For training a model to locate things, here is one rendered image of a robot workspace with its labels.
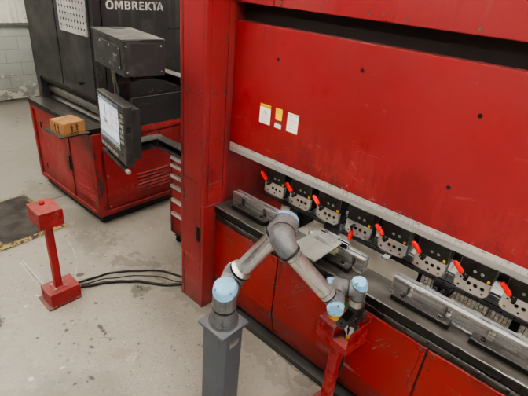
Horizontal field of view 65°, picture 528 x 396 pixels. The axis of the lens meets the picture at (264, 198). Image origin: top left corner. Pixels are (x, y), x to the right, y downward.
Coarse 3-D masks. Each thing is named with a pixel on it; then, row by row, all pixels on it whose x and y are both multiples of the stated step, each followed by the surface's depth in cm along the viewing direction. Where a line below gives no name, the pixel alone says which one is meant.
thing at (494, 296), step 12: (264, 192) 305; (288, 204) 290; (312, 216) 278; (360, 240) 256; (372, 240) 250; (384, 252) 246; (408, 264) 238; (432, 276) 229; (444, 276) 224; (456, 288) 221; (492, 288) 211; (480, 300) 214; (492, 300) 210; (504, 312) 207
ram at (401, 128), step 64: (256, 64) 237; (320, 64) 208; (384, 64) 185; (448, 64) 167; (256, 128) 251; (320, 128) 219; (384, 128) 194; (448, 128) 174; (512, 128) 158; (384, 192) 204; (448, 192) 182; (512, 192) 164; (512, 256) 171
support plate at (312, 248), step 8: (320, 232) 242; (304, 240) 233; (312, 240) 233; (336, 240) 235; (304, 248) 226; (312, 248) 226; (320, 248) 227; (328, 248) 228; (312, 256) 220; (320, 256) 220
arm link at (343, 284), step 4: (328, 280) 194; (332, 280) 194; (336, 280) 193; (340, 280) 194; (344, 280) 194; (348, 280) 194; (332, 284) 192; (336, 284) 191; (340, 284) 191; (344, 284) 192; (348, 284) 192; (336, 288) 188; (340, 288) 189; (344, 288) 191; (348, 288) 191; (344, 292) 189; (348, 292) 192
